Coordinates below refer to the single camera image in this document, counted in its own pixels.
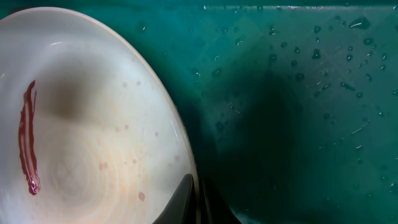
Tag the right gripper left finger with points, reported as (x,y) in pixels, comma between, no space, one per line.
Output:
(181,208)

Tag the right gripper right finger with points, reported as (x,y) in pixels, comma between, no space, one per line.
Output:
(214,210)

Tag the light blue rimmed plate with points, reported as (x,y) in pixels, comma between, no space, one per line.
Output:
(89,134)

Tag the teal plastic serving tray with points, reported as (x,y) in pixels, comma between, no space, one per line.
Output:
(290,106)

